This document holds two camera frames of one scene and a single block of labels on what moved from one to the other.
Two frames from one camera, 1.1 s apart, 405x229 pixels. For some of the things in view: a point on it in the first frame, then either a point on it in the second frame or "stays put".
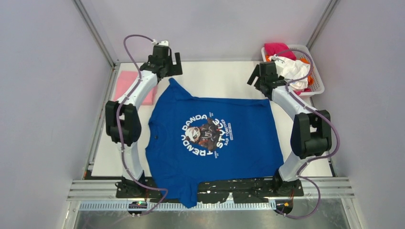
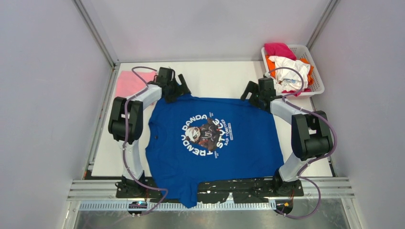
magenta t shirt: x=283 y=50 stays put
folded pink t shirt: x=125 y=79 stays put
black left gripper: x=175 y=70 to x=180 y=90
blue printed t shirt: x=191 y=139 stays put
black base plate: x=221 y=192 stays put
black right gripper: x=256 y=73 to x=253 y=88
